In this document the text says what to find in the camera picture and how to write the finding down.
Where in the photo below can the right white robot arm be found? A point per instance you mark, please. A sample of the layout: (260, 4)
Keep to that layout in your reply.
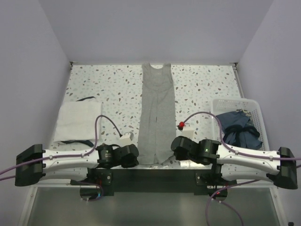
(278, 167)

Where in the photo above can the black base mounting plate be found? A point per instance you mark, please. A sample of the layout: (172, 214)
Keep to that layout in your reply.
(194, 181)

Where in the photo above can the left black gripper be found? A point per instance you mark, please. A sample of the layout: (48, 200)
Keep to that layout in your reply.
(133, 162)

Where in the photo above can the white plastic basket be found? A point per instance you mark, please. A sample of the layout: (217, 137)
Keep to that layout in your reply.
(224, 105)

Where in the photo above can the grey tank top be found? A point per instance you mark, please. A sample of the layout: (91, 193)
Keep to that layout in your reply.
(157, 127)

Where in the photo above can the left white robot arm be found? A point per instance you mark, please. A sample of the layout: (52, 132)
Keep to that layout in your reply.
(36, 164)

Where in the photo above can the white folded tank top stack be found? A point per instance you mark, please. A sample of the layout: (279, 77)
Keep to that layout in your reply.
(76, 120)

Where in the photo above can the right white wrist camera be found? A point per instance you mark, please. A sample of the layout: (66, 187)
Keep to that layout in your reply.
(186, 130)

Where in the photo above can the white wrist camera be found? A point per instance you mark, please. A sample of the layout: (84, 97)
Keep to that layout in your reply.
(126, 139)
(186, 130)

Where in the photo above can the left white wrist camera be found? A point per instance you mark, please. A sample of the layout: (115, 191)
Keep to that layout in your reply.
(126, 139)

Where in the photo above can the dark blue tank tops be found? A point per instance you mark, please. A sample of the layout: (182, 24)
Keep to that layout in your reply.
(239, 130)

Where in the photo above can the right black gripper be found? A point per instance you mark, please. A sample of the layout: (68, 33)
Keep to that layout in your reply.
(179, 157)

